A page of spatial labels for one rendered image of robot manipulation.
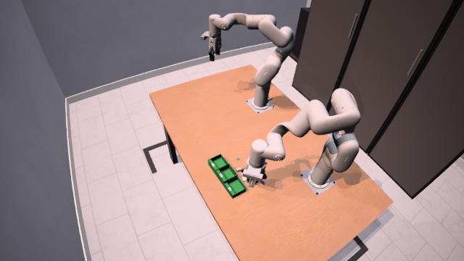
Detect green three-compartment bin rack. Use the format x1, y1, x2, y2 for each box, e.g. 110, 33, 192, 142
208, 154, 247, 199

